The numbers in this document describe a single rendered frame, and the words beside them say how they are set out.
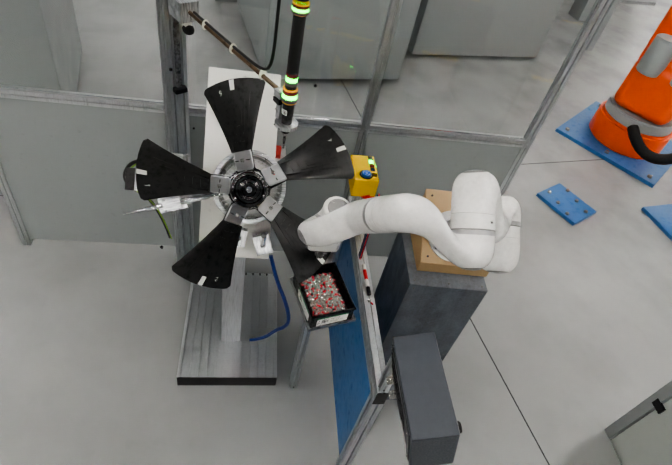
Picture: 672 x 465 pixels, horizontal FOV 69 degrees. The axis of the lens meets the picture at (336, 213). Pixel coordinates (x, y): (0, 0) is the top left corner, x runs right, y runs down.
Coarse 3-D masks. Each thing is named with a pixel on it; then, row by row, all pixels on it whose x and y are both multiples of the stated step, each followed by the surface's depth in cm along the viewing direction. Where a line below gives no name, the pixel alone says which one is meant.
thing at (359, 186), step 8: (352, 160) 200; (360, 160) 201; (368, 160) 202; (360, 168) 198; (368, 168) 198; (360, 176) 194; (352, 184) 196; (360, 184) 194; (368, 184) 194; (376, 184) 195; (352, 192) 197; (360, 192) 197; (368, 192) 198
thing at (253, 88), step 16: (240, 80) 156; (256, 80) 154; (208, 96) 161; (224, 96) 159; (240, 96) 156; (256, 96) 154; (224, 112) 160; (240, 112) 157; (256, 112) 155; (224, 128) 162; (240, 128) 158; (240, 144) 159
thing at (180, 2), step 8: (168, 0) 168; (176, 0) 163; (184, 0) 164; (192, 0) 165; (168, 8) 170; (176, 8) 165; (184, 8) 164; (192, 8) 166; (176, 16) 167; (184, 16) 166
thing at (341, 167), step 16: (304, 144) 169; (320, 144) 167; (336, 144) 167; (288, 160) 165; (304, 160) 164; (320, 160) 164; (336, 160) 164; (288, 176) 161; (304, 176) 160; (320, 176) 161; (336, 176) 162; (352, 176) 163
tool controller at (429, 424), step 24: (408, 336) 125; (432, 336) 125; (408, 360) 121; (432, 360) 120; (408, 384) 117; (432, 384) 116; (408, 408) 113; (432, 408) 112; (408, 432) 110; (432, 432) 108; (456, 432) 108; (408, 456) 119; (432, 456) 116
